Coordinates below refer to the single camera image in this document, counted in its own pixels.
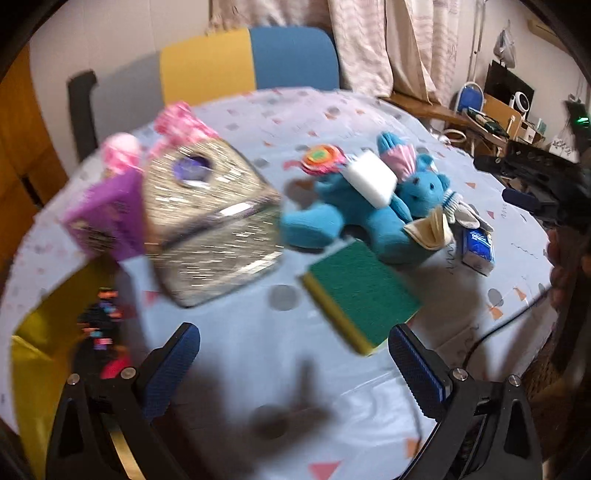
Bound blue folding chair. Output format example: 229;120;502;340
457;82;483;114

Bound blue tissue packet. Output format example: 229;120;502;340
462;226;496;277

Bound multicolour chair back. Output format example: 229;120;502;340
92;27;340;139

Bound red and black item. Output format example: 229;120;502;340
76;286;134;361

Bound green and yellow sponge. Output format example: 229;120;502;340
300;239;423;358

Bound black rolled mat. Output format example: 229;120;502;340
67;69;98;162

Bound purple cardboard box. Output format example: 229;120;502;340
62;168;148;264

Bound glittery silver tissue box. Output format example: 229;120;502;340
141;138;284;309

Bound red plush item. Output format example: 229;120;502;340
99;355;134;381

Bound wooden side desk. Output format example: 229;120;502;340
379;95;513;158

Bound pink patterned curtain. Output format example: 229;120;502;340
210;0;485;112

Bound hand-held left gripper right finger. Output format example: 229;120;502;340
388;323;543;480

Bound gold tin box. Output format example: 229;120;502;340
11;265;148;480

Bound black monitor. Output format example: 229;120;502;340
485;60;535;114

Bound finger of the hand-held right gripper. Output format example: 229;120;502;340
502;187;555;219
473;154;514;177

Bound wooden wardrobe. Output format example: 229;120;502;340
0;46;70;241

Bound person's right hand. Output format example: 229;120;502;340
547;226;591;308

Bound black cable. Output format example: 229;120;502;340
413;284;557;444

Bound small beige grey plush toy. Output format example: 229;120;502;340
404;191;495;252

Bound blue plush toy with lollipop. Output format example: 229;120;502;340
281;131;451;266

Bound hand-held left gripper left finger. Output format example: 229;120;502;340
46;322;201;480

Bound white hanging item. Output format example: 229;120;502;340
494;28;517;69

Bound pink spotted plush toy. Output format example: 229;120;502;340
102;102;220;176

